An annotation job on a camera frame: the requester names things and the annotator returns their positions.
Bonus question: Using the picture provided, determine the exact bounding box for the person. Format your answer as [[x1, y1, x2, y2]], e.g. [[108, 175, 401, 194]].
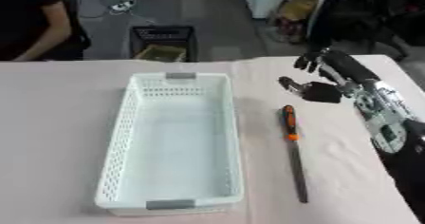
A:
[[0, 0, 93, 62]]

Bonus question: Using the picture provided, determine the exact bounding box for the black plastic crate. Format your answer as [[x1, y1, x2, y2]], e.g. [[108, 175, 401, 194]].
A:
[[127, 25, 199, 63]]

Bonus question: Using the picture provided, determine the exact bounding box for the yellow bag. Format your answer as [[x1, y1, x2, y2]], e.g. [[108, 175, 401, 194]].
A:
[[275, 0, 319, 23]]

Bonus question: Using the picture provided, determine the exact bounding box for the white perforated plastic basket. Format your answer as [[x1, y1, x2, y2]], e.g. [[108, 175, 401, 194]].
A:
[[93, 71, 246, 216]]

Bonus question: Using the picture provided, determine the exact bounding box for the black chair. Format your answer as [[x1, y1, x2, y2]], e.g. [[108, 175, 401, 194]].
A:
[[306, 0, 425, 62]]

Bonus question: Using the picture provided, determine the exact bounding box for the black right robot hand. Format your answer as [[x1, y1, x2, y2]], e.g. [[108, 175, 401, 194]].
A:
[[277, 47, 382, 104]]

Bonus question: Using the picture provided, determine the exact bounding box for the white power strip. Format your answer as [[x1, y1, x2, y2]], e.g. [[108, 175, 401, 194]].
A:
[[107, 0, 139, 12]]

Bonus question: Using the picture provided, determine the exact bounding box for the orange black handled metal file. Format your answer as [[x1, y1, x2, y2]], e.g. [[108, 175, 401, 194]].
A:
[[280, 104, 311, 204]]

